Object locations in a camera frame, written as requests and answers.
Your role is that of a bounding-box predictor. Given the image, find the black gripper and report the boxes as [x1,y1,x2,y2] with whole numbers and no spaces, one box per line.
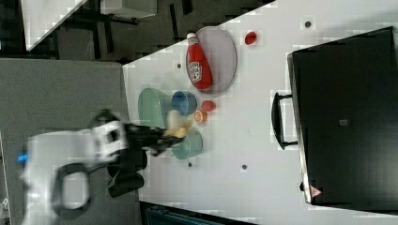
[124,124,185,157]

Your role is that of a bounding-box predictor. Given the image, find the small red toy fruit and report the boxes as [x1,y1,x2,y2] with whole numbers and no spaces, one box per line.
[245,31,257,45]

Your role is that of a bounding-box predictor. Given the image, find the red toy strawberry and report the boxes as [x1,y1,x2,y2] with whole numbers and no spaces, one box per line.
[201,100,216,113]

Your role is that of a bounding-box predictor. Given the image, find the orange slice toy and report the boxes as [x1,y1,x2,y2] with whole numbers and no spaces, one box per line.
[194,111,207,124]

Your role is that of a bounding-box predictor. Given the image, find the green plastic colander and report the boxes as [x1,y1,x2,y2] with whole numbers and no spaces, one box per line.
[138,88,172,128]

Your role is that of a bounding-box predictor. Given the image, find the silver toaster oven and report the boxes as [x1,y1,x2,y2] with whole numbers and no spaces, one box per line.
[287,26,398,215]

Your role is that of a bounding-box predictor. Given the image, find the round grey plate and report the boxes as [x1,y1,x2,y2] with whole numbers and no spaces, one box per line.
[187,26,237,97]

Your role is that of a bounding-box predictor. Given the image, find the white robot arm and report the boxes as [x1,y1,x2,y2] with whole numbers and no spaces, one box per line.
[21,110,192,225]

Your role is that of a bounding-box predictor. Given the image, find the green mug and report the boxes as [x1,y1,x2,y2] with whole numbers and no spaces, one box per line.
[172,127,203,159]

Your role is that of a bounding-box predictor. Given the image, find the blue cup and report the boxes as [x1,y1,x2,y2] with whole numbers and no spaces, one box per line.
[172,91,197,116]

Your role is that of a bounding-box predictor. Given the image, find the red ketchup bottle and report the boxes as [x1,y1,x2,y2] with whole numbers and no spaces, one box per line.
[187,33,213,90]

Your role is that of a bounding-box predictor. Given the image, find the peeled yellow toy banana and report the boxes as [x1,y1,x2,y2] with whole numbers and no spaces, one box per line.
[167,110,193,138]

